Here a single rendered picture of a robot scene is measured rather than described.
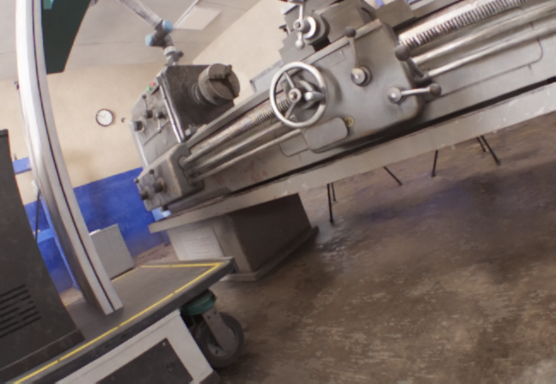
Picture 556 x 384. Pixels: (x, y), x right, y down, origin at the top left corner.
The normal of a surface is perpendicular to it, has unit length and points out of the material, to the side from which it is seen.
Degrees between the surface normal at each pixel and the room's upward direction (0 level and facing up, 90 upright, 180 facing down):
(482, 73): 90
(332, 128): 90
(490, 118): 90
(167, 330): 90
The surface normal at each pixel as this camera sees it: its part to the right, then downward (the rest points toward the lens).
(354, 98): -0.58, 0.27
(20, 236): 0.73, -0.26
